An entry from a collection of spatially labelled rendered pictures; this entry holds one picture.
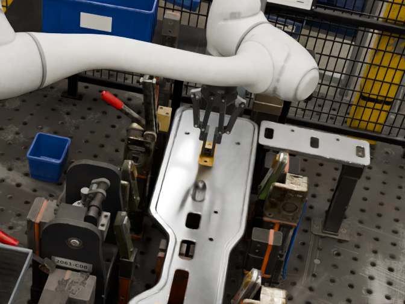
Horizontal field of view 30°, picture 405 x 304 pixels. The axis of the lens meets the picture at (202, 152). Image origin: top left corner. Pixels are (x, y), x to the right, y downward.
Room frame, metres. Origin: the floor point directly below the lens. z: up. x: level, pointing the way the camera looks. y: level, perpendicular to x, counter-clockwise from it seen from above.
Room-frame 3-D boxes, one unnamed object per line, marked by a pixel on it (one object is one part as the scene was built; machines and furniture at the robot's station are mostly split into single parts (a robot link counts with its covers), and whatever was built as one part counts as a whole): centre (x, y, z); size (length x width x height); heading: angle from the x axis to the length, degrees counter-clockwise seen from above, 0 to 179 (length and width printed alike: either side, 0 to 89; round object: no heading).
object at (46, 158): (1.55, 0.42, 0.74); 0.11 x 0.10 x 0.09; 179
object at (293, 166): (1.44, -0.20, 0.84); 0.11 x 0.10 x 0.28; 89
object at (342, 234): (1.52, -0.40, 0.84); 0.11 x 0.06 x 0.29; 89
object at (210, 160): (1.37, -0.01, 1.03); 0.08 x 0.04 x 0.01; 179
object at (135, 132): (1.38, 0.15, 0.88); 0.07 x 0.06 x 0.35; 89
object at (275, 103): (1.65, -0.15, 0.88); 0.08 x 0.08 x 0.36; 89
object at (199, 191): (1.25, -0.01, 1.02); 0.03 x 0.03 x 0.07
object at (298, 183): (1.31, -0.22, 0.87); 0.12 x 0.09 x 0.35; 89
